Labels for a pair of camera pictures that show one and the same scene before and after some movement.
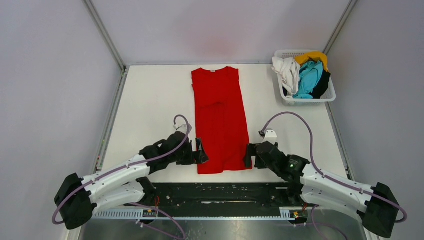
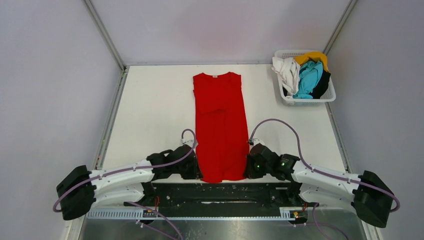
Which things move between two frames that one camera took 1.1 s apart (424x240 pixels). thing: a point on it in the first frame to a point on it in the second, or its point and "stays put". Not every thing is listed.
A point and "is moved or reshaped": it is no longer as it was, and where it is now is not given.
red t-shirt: x=220 y=120 is moved or reshaped
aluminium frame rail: x=201 y=214 stays put
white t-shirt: x=289 y=72 stays put
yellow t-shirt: x=314 y=55 stays put
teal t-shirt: x=310 y=75 stays put
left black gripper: x=200 y=156 to x=195 y=173
